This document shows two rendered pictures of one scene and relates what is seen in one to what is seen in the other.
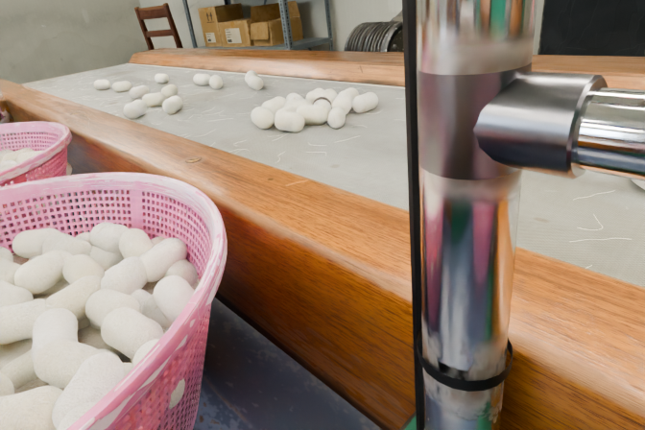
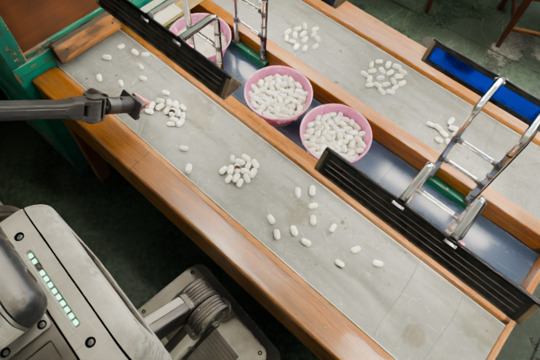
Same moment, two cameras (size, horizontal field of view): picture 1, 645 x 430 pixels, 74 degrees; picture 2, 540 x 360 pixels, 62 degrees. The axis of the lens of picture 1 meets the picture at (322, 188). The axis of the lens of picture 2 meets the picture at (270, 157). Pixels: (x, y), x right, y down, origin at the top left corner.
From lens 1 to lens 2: 178 cm
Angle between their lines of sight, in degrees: 96
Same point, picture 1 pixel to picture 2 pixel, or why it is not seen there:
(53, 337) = (264, 96)
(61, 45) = not seen: outside the picture
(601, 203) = (192, 115)
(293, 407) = not seen: hidden behind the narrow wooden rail
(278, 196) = (240, 108)
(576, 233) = (199, 108)
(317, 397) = not seen: hidden behind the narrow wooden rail
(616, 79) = (156, 157)
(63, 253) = (275, 110)
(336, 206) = (231, 104)
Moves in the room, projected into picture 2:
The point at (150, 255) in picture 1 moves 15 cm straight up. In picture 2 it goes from (259, 108) to (260, 83)
